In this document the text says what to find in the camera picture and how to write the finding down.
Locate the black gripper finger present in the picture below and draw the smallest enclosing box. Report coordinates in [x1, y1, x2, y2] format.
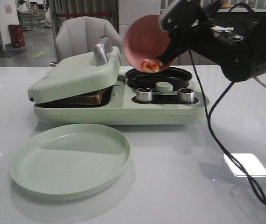
[157, 38, 189, 66]
[158, 0, 222, 32]

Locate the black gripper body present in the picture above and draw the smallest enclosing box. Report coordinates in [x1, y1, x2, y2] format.
[170, 20, 259, 82]

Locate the orange white shrimp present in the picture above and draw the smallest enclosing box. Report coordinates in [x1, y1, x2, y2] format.
[141, 60, 160, 73]

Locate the pink bowl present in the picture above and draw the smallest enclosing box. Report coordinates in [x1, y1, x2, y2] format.
[123, 14, 174, 72]

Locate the bread slice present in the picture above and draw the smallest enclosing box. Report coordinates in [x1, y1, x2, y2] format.
[61, 88, 108, 105]

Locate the green breakfast maker lid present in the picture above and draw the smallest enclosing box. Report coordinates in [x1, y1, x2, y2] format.
[28, 46, 121, 104]

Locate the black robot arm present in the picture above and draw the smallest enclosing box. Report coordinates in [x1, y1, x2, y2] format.
[158, 0, 266, 82]

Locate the green breakfast maker base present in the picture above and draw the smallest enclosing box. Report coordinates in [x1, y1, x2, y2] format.
[34, 75, 209, 125]

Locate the black round frying pan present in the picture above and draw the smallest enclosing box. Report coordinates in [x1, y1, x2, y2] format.
[125, 67, 192, 91]

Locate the right silver control knob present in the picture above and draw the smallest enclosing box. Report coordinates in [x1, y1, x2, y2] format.
[177, 88, 195, 103]

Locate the silver control knob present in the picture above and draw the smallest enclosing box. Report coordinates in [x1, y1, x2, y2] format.
[136, 87, 152, 103]
[177, 88, 195, 103]

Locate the left silver control knob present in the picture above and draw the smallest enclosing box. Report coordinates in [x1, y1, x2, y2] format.
[136, 87, 152, 103]

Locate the red barrier belt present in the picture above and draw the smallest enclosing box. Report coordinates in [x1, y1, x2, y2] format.
[56, 11, 114, 18]

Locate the left grey upholstered chair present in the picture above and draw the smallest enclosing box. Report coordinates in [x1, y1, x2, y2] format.
[55, 16, 122, 68]

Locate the light green round plate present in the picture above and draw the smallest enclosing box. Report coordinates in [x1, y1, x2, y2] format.
[10, 124, 130, 201]

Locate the red trash bin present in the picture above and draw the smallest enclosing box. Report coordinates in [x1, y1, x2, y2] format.
[8, 24, 25, 48]

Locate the green round pan handle knob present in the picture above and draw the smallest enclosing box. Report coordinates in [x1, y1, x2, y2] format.
[156, 82, 173, 92]

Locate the black hanging cable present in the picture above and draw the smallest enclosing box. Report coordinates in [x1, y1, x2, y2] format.
[187, 48, 266, 224]

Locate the silver lid handle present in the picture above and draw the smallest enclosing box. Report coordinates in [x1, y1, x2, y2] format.
[93, 36, 113, 66]

